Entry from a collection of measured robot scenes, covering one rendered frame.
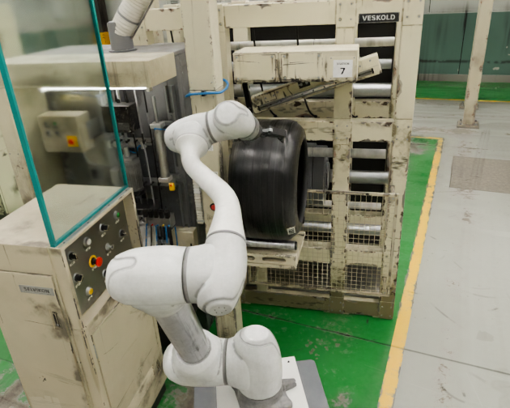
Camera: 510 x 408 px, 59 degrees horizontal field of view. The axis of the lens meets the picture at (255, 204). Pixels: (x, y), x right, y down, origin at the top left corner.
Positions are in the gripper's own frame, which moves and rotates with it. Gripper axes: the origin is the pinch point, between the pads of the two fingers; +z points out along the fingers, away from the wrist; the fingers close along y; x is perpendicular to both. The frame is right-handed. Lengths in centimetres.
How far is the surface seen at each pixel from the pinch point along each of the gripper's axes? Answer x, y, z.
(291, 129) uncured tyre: 11.8, 2.2, 36.7
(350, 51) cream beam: 48, 29, 45
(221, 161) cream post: 0, -34, 39
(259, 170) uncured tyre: -8.1, -10.1, 24.4
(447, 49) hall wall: 353, 161, 879
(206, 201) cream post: -19, -46, 49
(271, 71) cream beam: 43, -9, 46
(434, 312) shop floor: -93, 67, 171
